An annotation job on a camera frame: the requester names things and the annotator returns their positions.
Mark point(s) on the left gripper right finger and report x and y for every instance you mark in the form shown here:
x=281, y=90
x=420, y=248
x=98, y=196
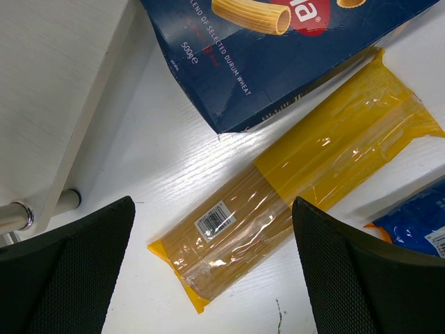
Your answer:
x=358, y=283

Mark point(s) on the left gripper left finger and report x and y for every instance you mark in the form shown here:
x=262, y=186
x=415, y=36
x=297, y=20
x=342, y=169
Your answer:
x=62, y=281

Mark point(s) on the blue and orange pasta bag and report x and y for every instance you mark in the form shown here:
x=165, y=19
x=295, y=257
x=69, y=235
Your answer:
x=417, y=223

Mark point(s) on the white two-tier shelf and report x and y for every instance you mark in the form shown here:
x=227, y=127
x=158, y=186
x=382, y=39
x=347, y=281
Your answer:
x=56, y=58

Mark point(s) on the blue Barilla pasta box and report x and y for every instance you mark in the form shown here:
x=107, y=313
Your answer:
x=241, y=62

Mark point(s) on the yellow spaghetti pack left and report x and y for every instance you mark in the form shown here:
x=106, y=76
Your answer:
x=347, y=138

